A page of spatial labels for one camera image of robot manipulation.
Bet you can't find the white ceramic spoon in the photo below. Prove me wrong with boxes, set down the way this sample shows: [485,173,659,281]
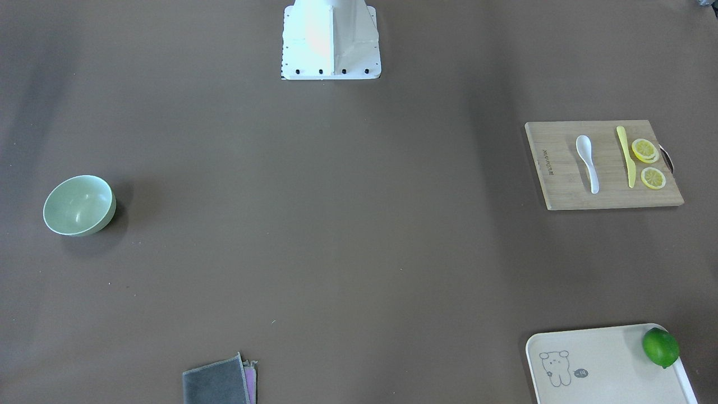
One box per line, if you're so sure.
[576,135,600,195]

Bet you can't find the light green bowl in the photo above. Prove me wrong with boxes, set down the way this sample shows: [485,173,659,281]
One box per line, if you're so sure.
[43,175,117,236]

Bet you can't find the pink cloth under grey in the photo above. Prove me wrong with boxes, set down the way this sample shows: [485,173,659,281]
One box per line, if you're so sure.
[243,361,258,404]

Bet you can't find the grey folded cloth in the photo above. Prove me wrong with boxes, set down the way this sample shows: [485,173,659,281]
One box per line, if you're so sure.
[182,353,249,403]

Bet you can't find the bamboo cutting board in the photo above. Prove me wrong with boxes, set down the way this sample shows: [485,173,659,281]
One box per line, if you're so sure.
[524,120,684,210]

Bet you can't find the yellow plastic knife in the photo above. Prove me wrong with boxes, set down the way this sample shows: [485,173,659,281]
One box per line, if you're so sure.
[616,126,637,189]

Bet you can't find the upper lemon slice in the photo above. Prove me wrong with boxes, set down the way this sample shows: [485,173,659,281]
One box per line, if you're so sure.
[631,138,657,163]

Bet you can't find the lower lemon slice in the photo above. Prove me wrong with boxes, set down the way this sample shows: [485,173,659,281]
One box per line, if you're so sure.
[641,167,667,190]

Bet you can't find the cream rabbit tray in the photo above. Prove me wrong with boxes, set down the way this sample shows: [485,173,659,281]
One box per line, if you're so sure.
[525,324,697,403]

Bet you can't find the green lime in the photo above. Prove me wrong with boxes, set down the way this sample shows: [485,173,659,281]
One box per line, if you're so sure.
[642,327,680,369]

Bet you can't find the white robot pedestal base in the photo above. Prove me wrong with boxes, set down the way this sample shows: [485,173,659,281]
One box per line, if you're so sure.
[280,1,382,80]

